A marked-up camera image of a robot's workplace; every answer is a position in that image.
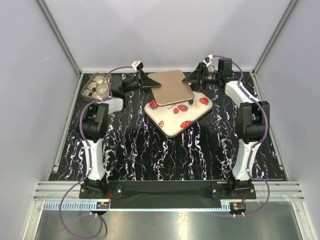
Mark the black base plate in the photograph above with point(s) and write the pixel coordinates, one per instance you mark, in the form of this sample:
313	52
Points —
167	195

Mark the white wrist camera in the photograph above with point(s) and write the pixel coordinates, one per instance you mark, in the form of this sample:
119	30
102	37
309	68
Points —
137	65
208	60

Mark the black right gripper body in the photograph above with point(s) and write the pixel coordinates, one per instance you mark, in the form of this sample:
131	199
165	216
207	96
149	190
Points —
206	78

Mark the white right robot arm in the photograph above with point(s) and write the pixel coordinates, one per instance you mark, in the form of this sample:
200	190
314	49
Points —
252	118

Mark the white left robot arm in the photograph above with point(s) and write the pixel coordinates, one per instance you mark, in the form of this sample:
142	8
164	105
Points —
92	126

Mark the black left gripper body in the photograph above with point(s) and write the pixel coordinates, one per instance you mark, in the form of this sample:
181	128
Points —
138	83

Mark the strawberry print tray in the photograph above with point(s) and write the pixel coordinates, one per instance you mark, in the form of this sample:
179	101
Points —
173	119

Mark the brown chocolate box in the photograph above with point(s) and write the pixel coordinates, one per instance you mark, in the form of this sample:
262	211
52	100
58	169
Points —
93	91

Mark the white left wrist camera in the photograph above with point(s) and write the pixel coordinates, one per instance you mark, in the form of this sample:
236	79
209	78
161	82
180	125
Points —
137	65

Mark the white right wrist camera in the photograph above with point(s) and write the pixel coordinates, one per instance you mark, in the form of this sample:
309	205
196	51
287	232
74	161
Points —
208	60

